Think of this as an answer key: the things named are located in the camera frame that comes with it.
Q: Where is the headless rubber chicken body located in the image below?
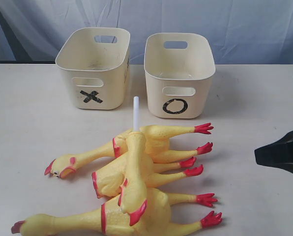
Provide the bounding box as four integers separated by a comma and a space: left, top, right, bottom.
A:
92, 154, 204, 198

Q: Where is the rubber chicken head neck piece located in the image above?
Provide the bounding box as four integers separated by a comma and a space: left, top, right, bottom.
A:
118, 96, 147, 226

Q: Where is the whole rubber chicken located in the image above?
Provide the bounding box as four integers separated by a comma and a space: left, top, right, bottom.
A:
44, 123, 213, 178
11, 188, 222, 236

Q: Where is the cream bin marked X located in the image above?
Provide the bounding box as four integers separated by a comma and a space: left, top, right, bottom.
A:
55, 27, 130, 110

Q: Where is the cream bin marked O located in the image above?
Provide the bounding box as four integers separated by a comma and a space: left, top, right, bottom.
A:
144, 32, 216, 119

